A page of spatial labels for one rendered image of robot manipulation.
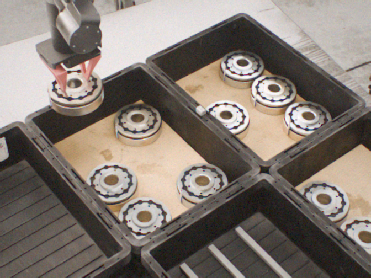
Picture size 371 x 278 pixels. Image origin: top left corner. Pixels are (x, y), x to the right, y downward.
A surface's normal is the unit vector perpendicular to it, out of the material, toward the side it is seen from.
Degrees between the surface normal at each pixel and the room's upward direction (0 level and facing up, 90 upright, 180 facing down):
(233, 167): 90
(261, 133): 0
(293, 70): 90
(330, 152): 90
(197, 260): 0
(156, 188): 0
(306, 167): 90
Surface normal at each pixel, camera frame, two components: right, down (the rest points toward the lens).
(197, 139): -0.79, 0.44
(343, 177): 0.02, -0.68
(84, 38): 0.48, 0.66
